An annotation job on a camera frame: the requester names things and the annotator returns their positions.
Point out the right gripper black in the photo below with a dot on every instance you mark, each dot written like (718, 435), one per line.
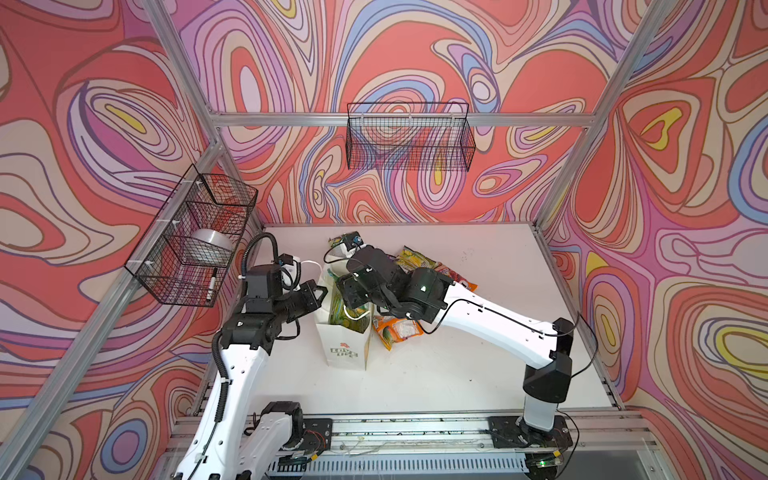
(348, 289)

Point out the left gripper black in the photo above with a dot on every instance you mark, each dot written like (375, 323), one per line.
(306, 291)

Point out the green snack bag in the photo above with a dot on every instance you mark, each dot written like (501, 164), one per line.
(334, 242)
(354, 319)

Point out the orange snack bag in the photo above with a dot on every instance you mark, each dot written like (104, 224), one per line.
(391, 330)

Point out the white paper bag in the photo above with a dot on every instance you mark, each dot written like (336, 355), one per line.
(343, 348)

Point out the orange Fox's candy bag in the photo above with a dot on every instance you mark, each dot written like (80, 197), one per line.
(458, 278)

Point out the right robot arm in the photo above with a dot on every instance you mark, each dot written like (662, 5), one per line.
(425, 294)

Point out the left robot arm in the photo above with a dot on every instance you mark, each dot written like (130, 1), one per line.
(222, 447)

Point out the green yellow Fox's candy bag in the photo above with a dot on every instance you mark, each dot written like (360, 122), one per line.
(410, 259)

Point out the black marker pen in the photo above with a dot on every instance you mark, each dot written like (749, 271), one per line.
(211, 290)

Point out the silver tape roll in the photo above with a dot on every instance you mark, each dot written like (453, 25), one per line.
(213, 238)

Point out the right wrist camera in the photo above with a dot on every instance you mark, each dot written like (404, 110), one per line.
(348, 244)

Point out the black wire basket left wall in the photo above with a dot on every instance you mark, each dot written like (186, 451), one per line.
(171, 266)

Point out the black wire basket wall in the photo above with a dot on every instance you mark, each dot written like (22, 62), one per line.
(171, 266)
(409, 136)

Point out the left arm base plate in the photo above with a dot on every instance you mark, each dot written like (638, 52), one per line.
(313, 437)

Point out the black wire basket back wall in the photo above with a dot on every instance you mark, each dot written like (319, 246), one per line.
(409, 136)

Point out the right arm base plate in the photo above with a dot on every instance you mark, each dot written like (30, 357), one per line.
(513, 432)

